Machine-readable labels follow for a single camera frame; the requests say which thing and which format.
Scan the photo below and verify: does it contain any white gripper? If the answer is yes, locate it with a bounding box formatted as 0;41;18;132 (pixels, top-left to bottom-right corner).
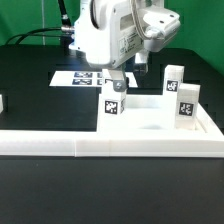
79;0;180;92

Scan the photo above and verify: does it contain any white square table top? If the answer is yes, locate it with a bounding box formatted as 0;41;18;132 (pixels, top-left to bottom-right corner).
97;95;224;158

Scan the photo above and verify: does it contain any white sheet with tags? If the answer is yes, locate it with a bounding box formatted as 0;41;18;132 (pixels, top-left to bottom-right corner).
49;70;139;89

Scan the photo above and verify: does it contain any white L-shaped obstacle fence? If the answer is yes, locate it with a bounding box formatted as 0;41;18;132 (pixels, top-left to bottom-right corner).
0;98;224;158

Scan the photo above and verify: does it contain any white part at left edge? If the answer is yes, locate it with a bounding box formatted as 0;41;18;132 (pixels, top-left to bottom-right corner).
0;94;4;114

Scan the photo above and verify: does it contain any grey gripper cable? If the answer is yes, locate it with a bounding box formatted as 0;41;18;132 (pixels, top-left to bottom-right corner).
130;0;168;40

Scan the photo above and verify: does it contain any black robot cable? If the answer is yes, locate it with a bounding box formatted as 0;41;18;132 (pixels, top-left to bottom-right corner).
4;0;76;46

